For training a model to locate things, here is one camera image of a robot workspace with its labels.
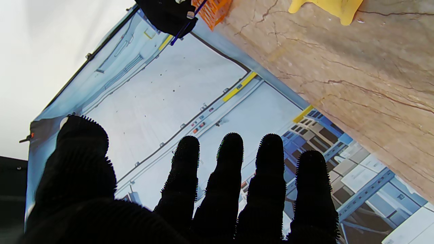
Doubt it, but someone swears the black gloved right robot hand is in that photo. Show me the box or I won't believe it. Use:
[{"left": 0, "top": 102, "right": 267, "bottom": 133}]
[{"left": 135, "top": 0, "right": 199, "bottom": 38}]

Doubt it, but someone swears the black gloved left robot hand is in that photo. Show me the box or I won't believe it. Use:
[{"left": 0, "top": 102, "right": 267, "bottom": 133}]
[{"left": 19, "top": 115, "right": 340, "bottom": 244}]

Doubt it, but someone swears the dark purple glass rod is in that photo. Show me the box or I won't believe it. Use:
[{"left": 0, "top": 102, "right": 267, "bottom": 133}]
[{"left": 170, "top": 0, "right": 208, "bottom": 46}]

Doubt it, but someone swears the yellow cloth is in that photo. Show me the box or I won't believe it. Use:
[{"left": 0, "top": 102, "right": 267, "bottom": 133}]
[{"left": 288, "top": 0, "right": 364, "bottom": 26}]

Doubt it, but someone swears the orange test tube rack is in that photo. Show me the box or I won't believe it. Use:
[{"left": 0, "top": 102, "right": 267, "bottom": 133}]
[{"left": 192, "top": 0, "right": 233, "bottom": 31}]

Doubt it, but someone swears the printed warehouse backdrop banner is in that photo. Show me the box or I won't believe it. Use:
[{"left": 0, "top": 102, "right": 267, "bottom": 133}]
[{"left": 25, "top": 5, "right": 434, "bottom": 244}]

